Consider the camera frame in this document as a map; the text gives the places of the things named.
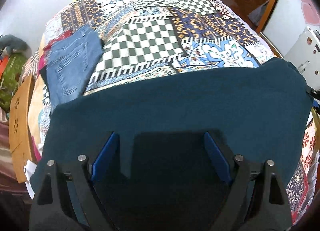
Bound grey plush toy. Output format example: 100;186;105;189
0;34;28;55

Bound dark teal sweatpants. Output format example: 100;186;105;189
31;58;313;230

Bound wooden lap desk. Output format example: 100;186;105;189
9;75;37;183

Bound green patterned storage bag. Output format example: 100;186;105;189
1;53;27;112

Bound folded blue jeans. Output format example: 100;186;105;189
46;24;103;109

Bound cream floral blanket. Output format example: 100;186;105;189
26;52;48;147

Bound striped maroon curtain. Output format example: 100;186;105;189
0;123;27;194

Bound patchwork patterned bedspread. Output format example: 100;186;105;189
37;0;320;224

